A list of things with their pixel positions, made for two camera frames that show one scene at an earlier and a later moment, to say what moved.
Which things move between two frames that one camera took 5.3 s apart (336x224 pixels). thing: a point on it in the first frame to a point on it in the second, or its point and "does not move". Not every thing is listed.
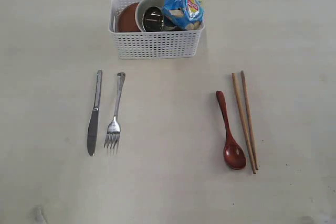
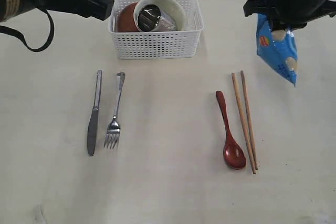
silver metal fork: (112, 139) does not move
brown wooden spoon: (234, 155) does not move
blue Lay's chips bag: (184, 8) to (277, 48)
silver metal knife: (93, 126) does not move
